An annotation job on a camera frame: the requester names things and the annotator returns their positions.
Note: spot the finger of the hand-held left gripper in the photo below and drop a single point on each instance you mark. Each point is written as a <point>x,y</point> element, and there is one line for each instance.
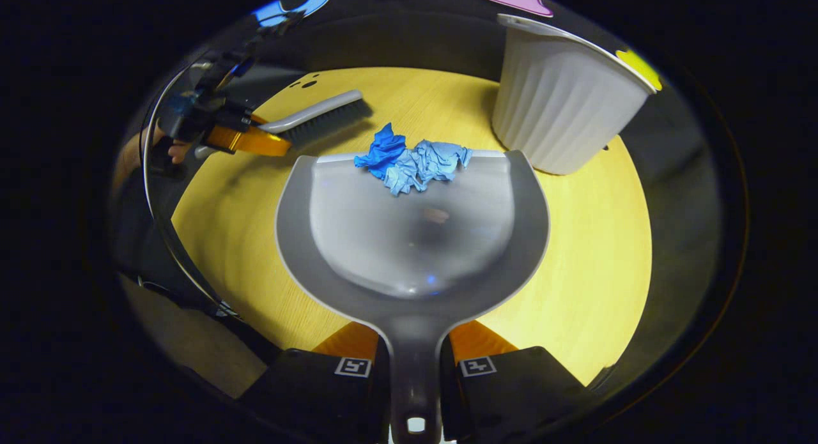
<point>249,142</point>
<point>261,119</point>

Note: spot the white ribbed garbage bin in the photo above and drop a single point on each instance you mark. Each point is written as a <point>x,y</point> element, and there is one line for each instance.
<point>562,105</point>

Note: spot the light blue paper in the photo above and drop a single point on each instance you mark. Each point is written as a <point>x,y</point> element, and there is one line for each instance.
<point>428,166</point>

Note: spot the grey dustpan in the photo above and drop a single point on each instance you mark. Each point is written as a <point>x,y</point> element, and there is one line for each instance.
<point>415,239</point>

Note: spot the small grey broom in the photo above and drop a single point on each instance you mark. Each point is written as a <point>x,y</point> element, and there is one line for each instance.
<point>319,112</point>

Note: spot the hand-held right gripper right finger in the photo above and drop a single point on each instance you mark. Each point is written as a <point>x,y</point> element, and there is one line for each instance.
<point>517,386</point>

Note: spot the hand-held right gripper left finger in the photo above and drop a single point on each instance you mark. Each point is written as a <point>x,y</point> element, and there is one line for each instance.
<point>307,386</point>

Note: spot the dark blue paper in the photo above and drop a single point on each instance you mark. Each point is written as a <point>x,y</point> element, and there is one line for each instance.
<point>383,151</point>

